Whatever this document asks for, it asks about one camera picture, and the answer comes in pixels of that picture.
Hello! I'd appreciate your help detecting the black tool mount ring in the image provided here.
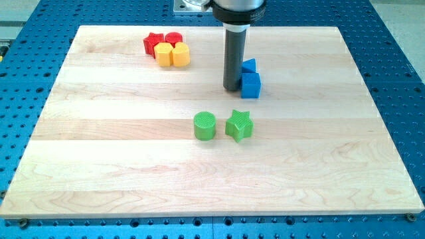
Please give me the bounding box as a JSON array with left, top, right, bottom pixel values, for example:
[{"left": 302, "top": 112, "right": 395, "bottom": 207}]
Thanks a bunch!
[{"left": 211, "top": 1, "right": 266, "bottom": 25}]

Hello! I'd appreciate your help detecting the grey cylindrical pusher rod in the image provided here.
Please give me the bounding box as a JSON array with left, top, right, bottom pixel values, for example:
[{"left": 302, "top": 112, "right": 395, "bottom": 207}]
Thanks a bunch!
[{"left": 223, "top": 23, "right": 250, "bottom": 92}]

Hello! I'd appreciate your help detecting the blue cube block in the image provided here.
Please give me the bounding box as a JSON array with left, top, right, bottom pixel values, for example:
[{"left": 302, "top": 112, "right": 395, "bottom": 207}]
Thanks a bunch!
[{"left": 241, "top": 73, "right": 262, "bottom": 98}]

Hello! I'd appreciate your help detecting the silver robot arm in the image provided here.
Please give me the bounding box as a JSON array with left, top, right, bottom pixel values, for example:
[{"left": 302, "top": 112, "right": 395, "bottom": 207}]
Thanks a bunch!
[{"left": 187, "top": 0, "right": 266, "bottom": 92}]

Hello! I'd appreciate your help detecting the blue triangular block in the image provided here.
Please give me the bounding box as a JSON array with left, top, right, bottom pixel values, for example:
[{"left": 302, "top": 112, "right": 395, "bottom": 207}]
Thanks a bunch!
[{"left": 242, "top": 58, "right": 256, "bottom": 73}]

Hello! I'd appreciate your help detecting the yellow heart block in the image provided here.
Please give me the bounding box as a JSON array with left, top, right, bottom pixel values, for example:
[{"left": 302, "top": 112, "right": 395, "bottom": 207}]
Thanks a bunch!
[{"left": 172, "top": 42, "right": 191, "bottom": 67}]

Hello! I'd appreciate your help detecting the red cylinder block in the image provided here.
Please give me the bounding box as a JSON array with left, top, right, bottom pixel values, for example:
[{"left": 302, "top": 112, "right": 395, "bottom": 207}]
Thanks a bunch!
[{"left": 165, "top": 32, "right": 183, "bottom": 48}]

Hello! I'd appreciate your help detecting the yellow hexagon block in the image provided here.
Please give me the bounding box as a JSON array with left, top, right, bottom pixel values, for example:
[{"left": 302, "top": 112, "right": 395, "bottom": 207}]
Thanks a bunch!
[{"left": 154, "top": 42, "right": 173, "bottom": 67}]

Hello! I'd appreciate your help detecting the red star block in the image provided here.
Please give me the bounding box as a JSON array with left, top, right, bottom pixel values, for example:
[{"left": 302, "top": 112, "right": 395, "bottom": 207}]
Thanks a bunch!
[{"left": 143, "top": 33, "right": 165, "bottom": 58}]

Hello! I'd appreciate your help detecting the green star block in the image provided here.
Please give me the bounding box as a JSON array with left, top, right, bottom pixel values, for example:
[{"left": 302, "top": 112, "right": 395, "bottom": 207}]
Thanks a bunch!
[{"left": 225, "top": 110, "right": 254, "bottom": 143}]

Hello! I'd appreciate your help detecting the green cylinder block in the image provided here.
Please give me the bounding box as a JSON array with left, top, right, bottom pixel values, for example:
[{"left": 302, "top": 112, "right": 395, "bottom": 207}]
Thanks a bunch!
[{"left": 193, "top": 112, "right": 216, "bottom": 141}]

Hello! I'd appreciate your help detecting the light wooden board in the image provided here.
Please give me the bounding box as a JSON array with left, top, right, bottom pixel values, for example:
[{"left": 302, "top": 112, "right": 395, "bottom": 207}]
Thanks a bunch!
[{"left": 1, "top": 25, "right": 424, "bottom": 219}]

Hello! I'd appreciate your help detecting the right board clamp screw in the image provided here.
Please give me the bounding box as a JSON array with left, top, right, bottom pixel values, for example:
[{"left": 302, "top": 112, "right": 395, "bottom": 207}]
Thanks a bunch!
[{"left": 405, "top": 213, "right": 416, "bottom": 222}]

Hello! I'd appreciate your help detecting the board clamp screw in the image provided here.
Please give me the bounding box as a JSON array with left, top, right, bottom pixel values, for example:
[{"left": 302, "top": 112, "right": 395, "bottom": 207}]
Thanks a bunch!
[
  {"left": 405, "top": 213, "right": 416, "bottom": 222},
  {"left": 17, "top": 218, "right": 30, "bottom": 230}
]

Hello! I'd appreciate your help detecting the left board clamp screw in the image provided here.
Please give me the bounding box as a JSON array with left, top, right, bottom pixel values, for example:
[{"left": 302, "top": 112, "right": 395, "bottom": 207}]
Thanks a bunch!
[{"left": 17, "top": 218, "right": 30, "bottom": 230}]

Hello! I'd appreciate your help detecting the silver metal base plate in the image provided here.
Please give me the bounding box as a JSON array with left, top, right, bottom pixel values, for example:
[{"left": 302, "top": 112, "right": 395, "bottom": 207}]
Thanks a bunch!
[{"left": 173, "top": 0, "right": 212, "bottom": 14}]

